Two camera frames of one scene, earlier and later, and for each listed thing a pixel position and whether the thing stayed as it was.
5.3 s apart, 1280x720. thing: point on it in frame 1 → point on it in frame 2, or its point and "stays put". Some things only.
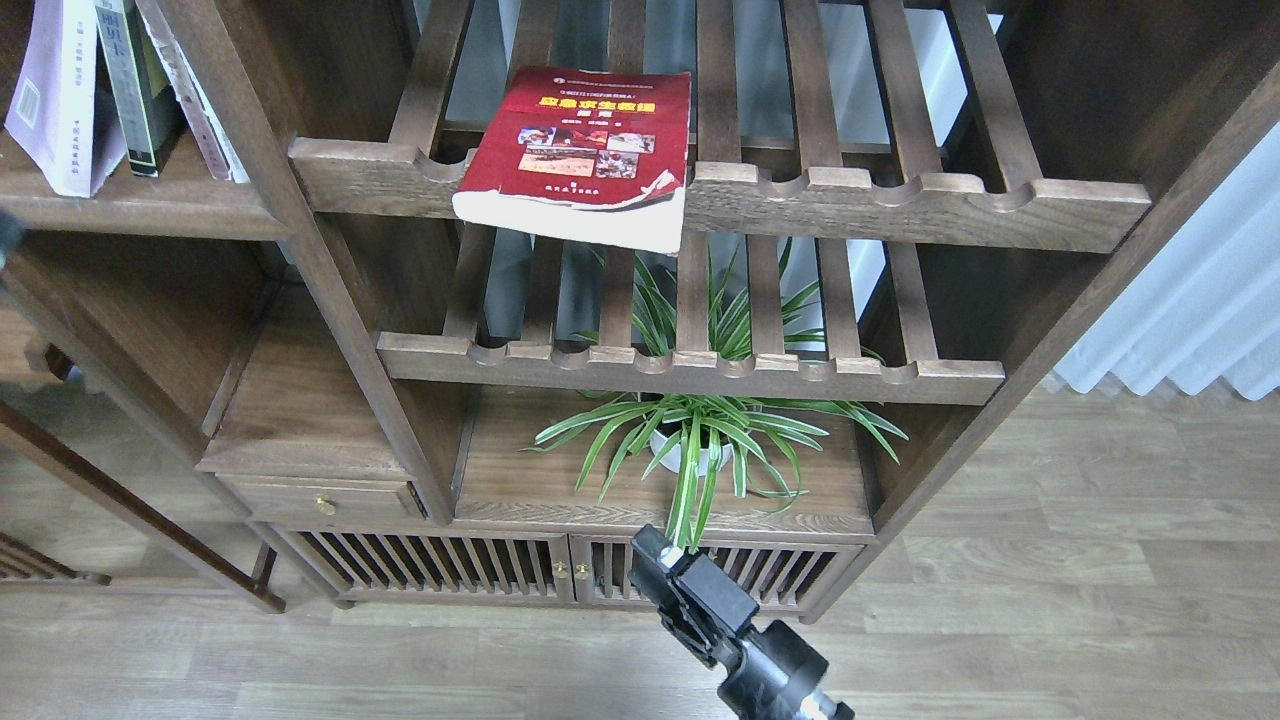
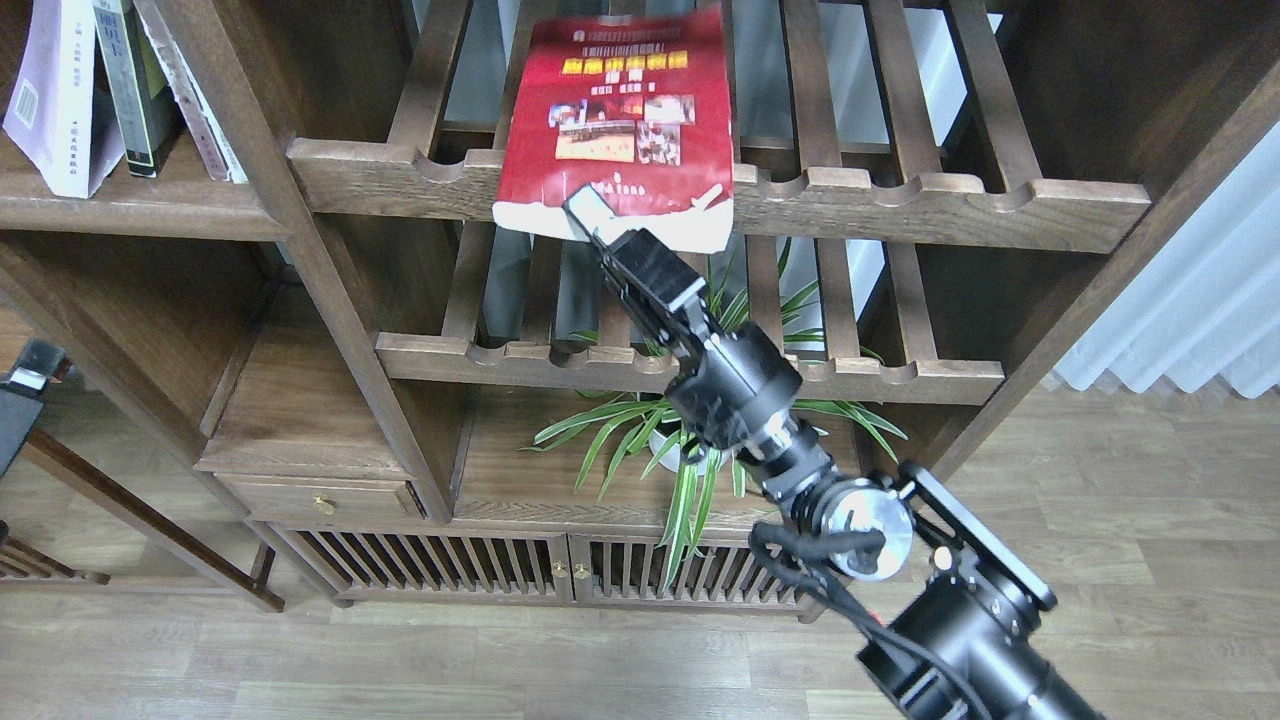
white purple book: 57,115 stays put
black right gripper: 776,674 → 738,394
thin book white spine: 225,162 stays put
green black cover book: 149,116 stays put
